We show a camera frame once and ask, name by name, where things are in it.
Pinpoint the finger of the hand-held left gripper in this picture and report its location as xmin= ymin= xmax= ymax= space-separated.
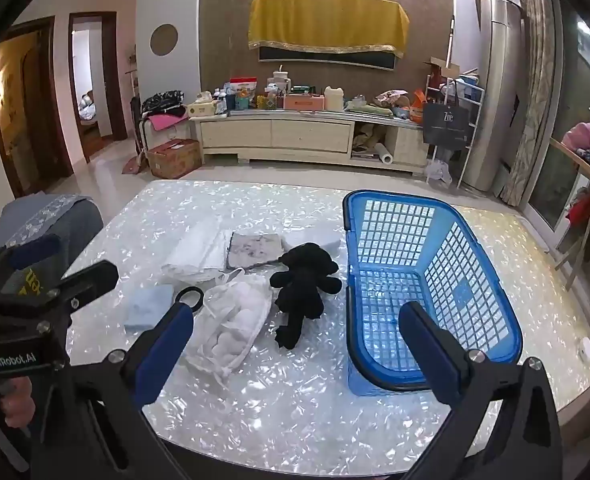
xmin=0 ymin=234 xmax=63 ymax=281
xmin=40 ymin=260 xmax=120 ymax=311

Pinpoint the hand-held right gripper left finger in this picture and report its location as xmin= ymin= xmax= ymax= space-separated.
xmin=50 ymin=304 xmax=195 ymax=480

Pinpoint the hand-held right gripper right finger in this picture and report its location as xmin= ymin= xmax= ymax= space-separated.
xmin=398 ymin=301 xmax=564 ymax=480

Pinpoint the light blue cloth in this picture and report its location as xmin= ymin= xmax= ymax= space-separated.
xmin=124 ymin=284 xmax=176 ymax=332

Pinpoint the blue plastic basket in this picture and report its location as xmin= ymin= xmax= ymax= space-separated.
xmin=342 ymin=190 xmax=523 ymax=397

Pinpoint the white mesh bag of pads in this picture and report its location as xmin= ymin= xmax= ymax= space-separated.
xmin=184 ymin=267 xmax=276 ymax=391

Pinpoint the white cloth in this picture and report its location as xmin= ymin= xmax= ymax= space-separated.
xmin=161 ymin=216 xmax=236 ymax=283

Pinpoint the black plush toy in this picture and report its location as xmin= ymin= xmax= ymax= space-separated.
xmin=269 ymin=242 xmax=343 ymax=351

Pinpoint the person's left hand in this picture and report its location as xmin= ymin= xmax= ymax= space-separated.
xmin=0 ymin=377 xmax=36 ymax=433

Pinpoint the grey fabric chair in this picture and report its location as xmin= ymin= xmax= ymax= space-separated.
xmin=0 ymin=194 xmax=104 ymax=281

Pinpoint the broom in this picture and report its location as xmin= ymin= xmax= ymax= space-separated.
xmin=123 ymin=72 xmax=146 ymax=175

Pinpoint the grey stained cloth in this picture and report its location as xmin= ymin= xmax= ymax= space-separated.
xmin=223 ymin=231 xmax=286 ymax=272

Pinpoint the cardboard box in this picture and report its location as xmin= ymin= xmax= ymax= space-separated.
xmin=146 ymin=139 xmax=203 ymax=180

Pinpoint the pink cloth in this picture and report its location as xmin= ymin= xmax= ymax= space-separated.
xmin=146 ymin=114 xmax=192 ymax=132

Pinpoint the white plastic bag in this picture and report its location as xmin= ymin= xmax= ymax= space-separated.
xmin=426 ymin=160 xmax=453 ymax=183

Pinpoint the black patterned clothes pile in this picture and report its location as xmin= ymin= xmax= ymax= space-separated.
xmin=141 ymin=90 xmax=185 ymax=116

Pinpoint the tissue box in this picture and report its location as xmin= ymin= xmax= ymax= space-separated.
xmin=187 ymin=100 xmax=226 ymax=118

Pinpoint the dark shopping bag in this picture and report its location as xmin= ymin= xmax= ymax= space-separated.
xmin=421 ymin=80 xmax=476 ymax=151

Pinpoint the white metal rack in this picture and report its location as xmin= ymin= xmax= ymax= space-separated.
xmin=425 ymin=67 xmax=486 ymax=188

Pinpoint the red snack bag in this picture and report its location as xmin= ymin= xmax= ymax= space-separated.
xmin=230 ymin=77 xmax=258 ymax=98

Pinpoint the cream television cabinet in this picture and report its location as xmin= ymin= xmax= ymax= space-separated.
xmin=189 ymin=109 xmax=430 ymax=170

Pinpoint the pink clothes pile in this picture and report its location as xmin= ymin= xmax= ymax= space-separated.
xmin=561 ymin=121 xmax=590 ymax=161

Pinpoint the white plastic jug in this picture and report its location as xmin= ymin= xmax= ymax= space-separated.
xmin=323 ymin=86 xmax=346 ymax=111

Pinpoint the standing air conditioner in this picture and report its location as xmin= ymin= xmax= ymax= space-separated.
xmin=462 ymin=0 xmax=523 ymax=193

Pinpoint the pink box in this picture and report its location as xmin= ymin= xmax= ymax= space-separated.
xmin=283 ymin=94 xmax=324 ymax=111

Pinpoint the patterned curtain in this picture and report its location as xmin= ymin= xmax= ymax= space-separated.
xmin=500 ymin=0 xmax=558 ymax=206

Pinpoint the yellow cloth cover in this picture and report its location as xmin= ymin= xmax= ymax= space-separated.
xmin=248 ymin=0 xmax=410 ymax=58

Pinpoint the brown wooden door frame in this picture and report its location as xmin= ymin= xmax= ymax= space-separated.
xmin=68 ymin=11 xmax=129 ymax=162
xmin=0 ymin=16 xmax=74 ymax=201

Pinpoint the black wall television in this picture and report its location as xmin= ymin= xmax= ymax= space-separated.
xmin=258 ymin=45 xmax=397 ymax=71

